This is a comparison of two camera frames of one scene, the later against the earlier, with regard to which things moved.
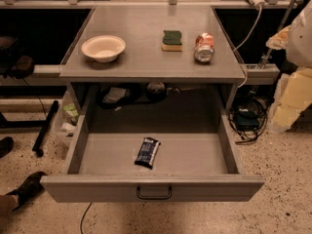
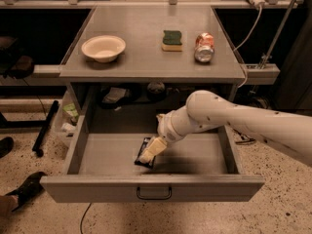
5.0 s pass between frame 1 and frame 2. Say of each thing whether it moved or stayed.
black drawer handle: stayed
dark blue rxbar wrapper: stayed
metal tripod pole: stayed
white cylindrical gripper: moved
